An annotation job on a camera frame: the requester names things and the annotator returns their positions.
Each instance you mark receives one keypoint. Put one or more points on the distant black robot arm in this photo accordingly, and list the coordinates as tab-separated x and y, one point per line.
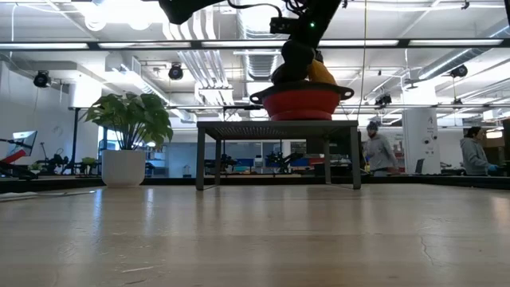
283	161
56	161

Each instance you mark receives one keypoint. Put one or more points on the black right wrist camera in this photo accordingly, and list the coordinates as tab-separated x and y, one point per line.
283	25

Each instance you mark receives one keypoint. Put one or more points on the yellow orange toy mango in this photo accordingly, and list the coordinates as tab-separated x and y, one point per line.
323	75

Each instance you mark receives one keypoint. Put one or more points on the computer monitor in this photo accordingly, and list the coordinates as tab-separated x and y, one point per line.
24	140

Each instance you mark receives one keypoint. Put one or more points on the black ceiling spot lamp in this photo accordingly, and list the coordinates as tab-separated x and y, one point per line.
41	78
382	99
458	71
175	71

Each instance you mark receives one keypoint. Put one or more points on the black aluminium frame rail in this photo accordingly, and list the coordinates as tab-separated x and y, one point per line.
438	181

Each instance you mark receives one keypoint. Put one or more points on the green plant in white pot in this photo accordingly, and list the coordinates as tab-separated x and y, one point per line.
127	119

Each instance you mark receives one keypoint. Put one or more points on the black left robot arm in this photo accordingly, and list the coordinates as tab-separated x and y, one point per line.
183	10

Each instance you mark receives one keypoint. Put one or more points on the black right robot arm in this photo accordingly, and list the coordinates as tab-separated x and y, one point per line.
322	12

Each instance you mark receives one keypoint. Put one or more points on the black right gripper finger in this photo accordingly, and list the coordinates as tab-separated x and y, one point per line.
291	76

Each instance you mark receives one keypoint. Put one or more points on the black upright post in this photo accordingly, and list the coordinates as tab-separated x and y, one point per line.
75	135

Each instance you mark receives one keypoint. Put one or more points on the black overhead light bar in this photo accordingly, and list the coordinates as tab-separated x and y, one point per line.
195	44

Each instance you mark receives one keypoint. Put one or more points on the person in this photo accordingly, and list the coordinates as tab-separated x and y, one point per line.
378	151
474	155

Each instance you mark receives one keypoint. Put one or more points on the red collapsible colander grey rim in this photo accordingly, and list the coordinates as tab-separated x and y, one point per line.
300	104

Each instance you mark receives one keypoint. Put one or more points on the grey perforated metal riser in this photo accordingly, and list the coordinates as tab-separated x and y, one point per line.
279	129

